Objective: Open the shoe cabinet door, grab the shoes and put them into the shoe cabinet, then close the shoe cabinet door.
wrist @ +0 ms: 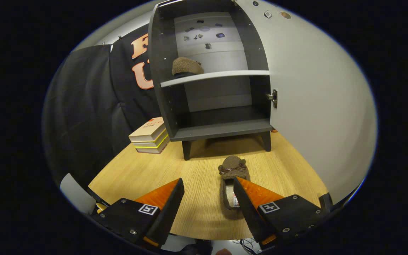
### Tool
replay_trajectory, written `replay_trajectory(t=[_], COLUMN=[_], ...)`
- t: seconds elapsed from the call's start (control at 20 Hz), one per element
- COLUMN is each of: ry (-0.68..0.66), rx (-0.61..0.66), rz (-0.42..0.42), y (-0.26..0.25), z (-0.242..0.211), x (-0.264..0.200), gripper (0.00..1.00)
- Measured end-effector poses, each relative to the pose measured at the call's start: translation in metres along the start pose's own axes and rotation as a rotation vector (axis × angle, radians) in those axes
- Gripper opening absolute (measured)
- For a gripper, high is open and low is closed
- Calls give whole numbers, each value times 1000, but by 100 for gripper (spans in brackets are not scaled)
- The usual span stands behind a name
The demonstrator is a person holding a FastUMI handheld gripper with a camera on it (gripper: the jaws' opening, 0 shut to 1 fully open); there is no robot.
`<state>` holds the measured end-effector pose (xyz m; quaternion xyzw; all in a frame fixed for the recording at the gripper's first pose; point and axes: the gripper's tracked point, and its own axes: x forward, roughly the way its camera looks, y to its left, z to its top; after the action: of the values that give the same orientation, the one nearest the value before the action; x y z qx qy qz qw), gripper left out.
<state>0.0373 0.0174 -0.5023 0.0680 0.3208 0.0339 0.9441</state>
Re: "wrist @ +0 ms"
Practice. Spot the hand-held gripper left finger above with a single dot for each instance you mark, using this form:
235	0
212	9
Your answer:
168	212

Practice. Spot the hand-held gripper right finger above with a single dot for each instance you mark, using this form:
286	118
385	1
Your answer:
248	212

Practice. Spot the brown fuzzy shoe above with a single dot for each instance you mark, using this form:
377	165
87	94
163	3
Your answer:
232	164
186	65

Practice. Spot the dark grey shoe cabinet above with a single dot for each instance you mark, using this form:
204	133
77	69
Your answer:
221	129

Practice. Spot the beige shoe cabinet door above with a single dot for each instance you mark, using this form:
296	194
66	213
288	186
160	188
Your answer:
313	106

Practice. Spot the metal door hinge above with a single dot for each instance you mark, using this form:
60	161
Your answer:
275	98

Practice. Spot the light cabinet shelf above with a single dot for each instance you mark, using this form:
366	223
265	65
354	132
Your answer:
218	76

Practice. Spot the thick pale book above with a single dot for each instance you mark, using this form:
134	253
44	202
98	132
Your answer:
152	150

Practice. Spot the yellow-edged book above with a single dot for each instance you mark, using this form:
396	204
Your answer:
154	143

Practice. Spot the beige book orange label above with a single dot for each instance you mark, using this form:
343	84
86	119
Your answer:
147	129

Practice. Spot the light grey flat panel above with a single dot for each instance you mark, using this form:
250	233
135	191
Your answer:
76	194

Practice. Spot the black backdrop cloth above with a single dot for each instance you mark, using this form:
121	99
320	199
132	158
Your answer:
83	106

